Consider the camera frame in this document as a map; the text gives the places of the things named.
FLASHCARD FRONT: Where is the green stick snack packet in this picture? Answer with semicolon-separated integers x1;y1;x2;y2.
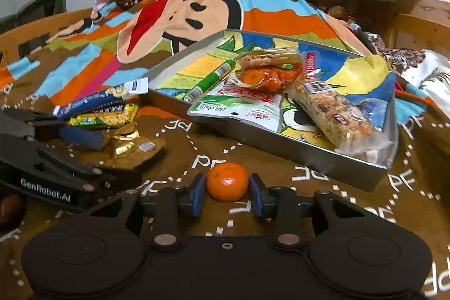
183;59;235;103

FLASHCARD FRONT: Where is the clear nut bar packet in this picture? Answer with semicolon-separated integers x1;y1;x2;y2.
286;80;394;156

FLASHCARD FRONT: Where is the brown printed cartoon blanket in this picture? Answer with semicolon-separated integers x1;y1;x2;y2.
0;0;450;300

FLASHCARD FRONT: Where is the green yellow snack packet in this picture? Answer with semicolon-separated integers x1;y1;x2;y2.
67;102;139;130

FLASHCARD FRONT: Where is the white floral cloth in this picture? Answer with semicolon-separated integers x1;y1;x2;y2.
362;31;450;100

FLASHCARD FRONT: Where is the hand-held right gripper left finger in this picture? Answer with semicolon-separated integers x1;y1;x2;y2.
89;173;208;249

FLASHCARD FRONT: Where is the metal tray with colourful drawing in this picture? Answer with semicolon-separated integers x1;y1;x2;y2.
141;29;399;193

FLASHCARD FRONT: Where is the blue stick snack packet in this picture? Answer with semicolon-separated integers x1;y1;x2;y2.
53;78;150;118

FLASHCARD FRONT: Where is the orange mandarin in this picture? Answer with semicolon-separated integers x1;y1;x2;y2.
206;162;249;201

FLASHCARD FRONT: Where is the clear packet of orange snacks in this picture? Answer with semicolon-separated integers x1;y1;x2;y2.
228;50;320;95

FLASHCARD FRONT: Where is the smooth gold snack packet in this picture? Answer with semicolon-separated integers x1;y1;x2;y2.
107;129;141;157

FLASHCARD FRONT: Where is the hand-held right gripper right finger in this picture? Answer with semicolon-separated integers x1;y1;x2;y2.
248;173;368;249

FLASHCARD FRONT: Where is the crinkled gold snack packet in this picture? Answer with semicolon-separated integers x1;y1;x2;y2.
102;136;167;170

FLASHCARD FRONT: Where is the clear rice cracker bar packet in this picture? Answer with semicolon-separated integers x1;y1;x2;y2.
235;47;303;70

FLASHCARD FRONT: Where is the white green snack pouch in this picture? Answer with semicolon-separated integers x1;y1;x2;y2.
186;84;284;134

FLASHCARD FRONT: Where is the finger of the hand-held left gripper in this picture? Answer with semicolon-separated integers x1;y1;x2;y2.
33;145;144;197
0;108;106;150

